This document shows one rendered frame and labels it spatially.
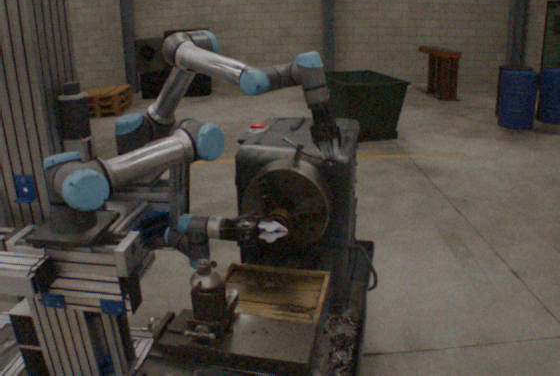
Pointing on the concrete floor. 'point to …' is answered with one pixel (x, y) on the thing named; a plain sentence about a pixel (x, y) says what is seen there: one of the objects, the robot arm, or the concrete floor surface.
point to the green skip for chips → (367, 101)
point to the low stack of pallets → (107, 99)
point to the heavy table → (442, 72)
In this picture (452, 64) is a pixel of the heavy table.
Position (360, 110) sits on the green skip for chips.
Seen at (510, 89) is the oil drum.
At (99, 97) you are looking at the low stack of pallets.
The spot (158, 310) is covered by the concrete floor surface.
